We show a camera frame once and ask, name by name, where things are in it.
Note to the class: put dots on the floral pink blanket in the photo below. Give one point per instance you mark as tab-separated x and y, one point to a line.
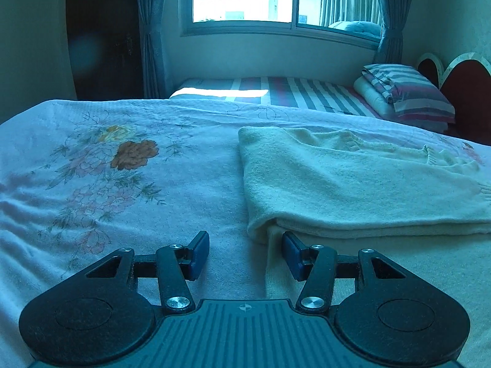
76	199

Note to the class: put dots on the blue curtain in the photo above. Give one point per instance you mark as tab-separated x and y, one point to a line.
151	27
391	15

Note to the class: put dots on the striped pillow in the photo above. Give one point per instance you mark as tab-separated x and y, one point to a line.
414	88

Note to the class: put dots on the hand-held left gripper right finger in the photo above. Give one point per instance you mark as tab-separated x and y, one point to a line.
291	255

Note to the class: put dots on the dark wooden wardrobe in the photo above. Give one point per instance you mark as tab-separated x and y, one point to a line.
103	34

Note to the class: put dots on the red heart-shaped headboard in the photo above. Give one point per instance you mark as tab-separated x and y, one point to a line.
464	84

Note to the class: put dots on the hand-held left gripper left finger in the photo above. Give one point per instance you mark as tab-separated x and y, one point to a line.
200	253

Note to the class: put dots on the cream knit sweater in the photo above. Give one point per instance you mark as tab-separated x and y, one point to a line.
345	184

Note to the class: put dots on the folded white quilt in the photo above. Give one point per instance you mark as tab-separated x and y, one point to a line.
370	94

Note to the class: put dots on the striped bed sheet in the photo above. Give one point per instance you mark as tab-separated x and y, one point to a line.
291	92

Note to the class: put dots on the pillow on window sill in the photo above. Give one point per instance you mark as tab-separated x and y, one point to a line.
356	28

